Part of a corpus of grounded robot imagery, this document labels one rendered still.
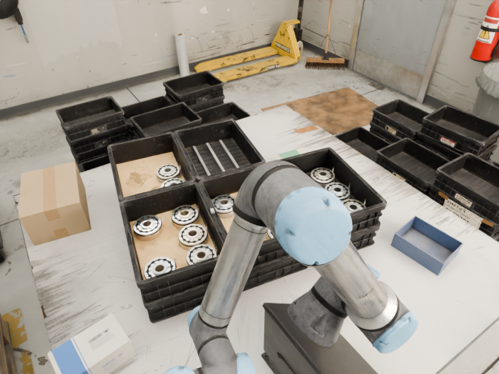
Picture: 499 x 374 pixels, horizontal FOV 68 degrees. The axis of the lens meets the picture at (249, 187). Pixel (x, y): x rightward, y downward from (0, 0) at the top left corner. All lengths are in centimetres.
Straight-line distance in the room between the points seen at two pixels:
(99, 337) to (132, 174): 74
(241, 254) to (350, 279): 21
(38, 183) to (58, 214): 21
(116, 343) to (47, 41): 346
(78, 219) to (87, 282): 28
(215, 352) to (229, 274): 17
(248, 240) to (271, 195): 16
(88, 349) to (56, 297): 33
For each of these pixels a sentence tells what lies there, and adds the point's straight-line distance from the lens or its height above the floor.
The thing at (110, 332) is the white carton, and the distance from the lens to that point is 128.
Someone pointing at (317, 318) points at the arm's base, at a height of 97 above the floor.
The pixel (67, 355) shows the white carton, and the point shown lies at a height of 79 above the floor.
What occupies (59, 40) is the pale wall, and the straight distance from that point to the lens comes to 431.
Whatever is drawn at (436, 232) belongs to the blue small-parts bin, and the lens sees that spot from 165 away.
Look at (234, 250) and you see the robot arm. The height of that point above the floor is 126.
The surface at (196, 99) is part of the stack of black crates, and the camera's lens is 296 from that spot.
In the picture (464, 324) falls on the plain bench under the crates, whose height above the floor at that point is 70.
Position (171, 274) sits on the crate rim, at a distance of 117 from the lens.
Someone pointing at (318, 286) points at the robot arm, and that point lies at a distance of 103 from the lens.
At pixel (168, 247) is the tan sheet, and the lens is 137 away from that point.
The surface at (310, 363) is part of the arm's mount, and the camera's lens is 96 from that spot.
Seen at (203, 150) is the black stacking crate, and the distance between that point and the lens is 181.
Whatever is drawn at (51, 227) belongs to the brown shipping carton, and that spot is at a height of 77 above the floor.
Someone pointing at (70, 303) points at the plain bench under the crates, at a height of 70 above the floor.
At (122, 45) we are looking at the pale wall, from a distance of 446.
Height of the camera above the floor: 184
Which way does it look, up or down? 40 degrees down
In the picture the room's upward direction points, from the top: 1 degrees counter-clockwise
